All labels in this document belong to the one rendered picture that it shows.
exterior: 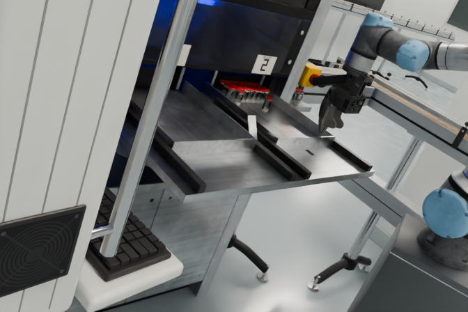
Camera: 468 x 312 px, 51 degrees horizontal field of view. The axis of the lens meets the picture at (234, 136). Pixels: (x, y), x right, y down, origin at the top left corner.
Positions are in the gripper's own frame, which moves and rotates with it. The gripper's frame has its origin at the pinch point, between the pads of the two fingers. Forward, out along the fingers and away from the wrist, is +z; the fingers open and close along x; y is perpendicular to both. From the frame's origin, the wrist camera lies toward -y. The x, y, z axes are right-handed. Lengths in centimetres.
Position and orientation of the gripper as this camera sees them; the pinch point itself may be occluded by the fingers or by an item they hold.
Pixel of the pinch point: (320, 127)
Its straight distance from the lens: 145.5
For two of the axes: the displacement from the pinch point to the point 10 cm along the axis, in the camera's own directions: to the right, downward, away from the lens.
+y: 6.0, 5.1, -6.2
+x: 7.3, -0.2, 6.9
